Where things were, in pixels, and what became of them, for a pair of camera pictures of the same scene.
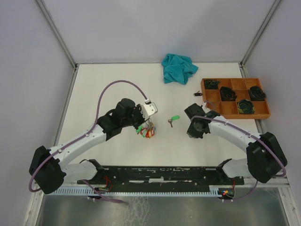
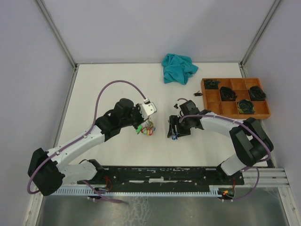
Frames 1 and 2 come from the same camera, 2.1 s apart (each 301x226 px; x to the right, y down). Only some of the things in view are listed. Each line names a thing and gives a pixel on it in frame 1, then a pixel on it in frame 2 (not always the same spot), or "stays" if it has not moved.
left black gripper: (138, 108) stays
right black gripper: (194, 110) to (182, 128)
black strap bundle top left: (211, 84) stays
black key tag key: (198, 94) stays
